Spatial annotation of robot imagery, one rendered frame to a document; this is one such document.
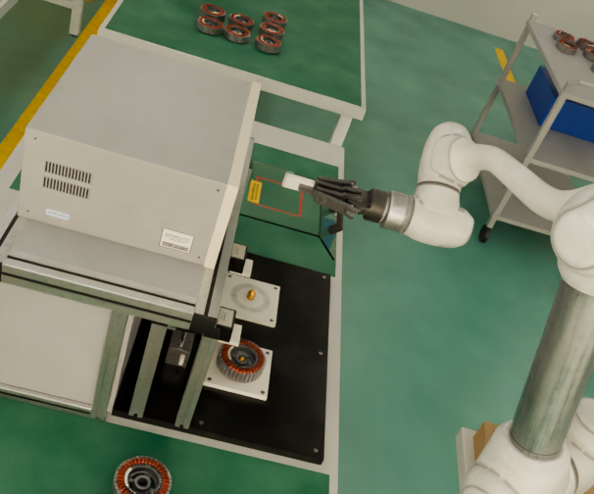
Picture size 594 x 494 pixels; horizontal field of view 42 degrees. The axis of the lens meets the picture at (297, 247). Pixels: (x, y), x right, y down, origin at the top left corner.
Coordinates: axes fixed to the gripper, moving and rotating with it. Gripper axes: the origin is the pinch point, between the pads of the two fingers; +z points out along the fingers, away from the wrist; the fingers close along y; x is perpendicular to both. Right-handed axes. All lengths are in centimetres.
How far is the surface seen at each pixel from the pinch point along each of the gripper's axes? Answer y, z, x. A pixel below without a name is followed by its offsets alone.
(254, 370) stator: -24.6, -2.0, -36.3
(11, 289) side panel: -41, 49, -14
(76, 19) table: 273, 117, -107
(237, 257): 1.1, 7.8, -26.0
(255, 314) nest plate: -2.0, -0.7, -39.9
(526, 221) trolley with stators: 185, -143, -100
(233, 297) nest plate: 2.0, 5.5, -39.9
